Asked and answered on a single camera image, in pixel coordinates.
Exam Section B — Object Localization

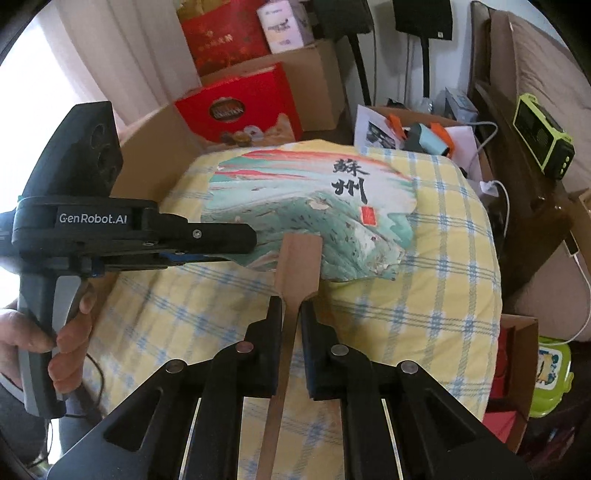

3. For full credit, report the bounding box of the red paper packet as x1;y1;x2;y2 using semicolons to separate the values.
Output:
485;328;522;444

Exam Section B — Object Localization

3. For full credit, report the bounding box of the white curtain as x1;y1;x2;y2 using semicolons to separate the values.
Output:
28;0;185;139

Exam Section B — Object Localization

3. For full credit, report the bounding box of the white pink carton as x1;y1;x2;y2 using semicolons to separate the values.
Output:
256;0;317;54

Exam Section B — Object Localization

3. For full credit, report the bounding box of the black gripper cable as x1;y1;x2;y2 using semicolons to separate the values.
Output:
44;355;109;467

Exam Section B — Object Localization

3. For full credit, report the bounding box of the white charging cable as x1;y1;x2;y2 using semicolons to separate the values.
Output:
538;231;591;346
475;121;511;238

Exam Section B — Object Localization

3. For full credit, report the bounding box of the cardboard box with papers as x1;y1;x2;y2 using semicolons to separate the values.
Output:
353;104;490;181

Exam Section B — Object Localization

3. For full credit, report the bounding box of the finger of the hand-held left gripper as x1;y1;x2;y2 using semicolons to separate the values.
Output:
157;212;258;259
90;251;232;278

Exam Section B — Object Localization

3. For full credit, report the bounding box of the black speaker stand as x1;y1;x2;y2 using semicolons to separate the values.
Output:
346;32;372;104
418;37;432;100

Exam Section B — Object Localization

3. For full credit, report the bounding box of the red cookie box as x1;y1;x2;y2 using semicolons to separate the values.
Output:
174;62;303;144

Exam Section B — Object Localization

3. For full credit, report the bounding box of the red gift bag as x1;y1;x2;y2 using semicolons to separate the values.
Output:
178;0;271;77

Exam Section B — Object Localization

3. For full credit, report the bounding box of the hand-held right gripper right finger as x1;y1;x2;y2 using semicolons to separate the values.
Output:
299;302;536;480

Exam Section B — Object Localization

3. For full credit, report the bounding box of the grey small box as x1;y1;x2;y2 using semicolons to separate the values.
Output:
444;88;478;123

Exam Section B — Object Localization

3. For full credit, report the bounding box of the beige sofa cushion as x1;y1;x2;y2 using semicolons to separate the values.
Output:
489;9;591;185

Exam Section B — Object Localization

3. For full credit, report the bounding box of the small open cardboard box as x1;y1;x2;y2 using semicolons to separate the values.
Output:
480;314;540;455

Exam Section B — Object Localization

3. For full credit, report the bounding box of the closed brown cardboard box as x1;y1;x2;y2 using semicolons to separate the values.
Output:
201;39;349;134

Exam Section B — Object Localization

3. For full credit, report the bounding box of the teal plastic device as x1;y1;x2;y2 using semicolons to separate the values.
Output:
406;122;451;155

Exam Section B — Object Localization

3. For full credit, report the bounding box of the person's left hand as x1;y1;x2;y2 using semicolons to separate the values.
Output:
0;281;95;402

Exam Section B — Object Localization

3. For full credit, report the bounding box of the green portable radio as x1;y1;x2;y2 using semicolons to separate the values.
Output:
512;93;575;180

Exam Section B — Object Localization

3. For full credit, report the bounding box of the wooden sofa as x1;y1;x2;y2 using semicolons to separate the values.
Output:
466;0;591;342

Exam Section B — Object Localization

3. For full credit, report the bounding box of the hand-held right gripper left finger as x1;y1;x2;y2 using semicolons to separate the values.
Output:
46;295;284;480

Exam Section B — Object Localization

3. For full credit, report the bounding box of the large cardboard box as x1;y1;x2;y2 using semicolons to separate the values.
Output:
111;104;204;204

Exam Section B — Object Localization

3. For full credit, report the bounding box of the green white plastic container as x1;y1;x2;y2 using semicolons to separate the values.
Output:
529;336;575;418

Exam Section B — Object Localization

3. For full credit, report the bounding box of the printed paper sheet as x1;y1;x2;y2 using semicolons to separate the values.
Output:
355;105;404;149

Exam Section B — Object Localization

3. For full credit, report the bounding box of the yellow plaid blanket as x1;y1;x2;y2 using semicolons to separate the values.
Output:
83;138;504;480

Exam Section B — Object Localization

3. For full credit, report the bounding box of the round paper fan wooden handle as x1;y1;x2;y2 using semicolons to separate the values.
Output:
201;147;416;480

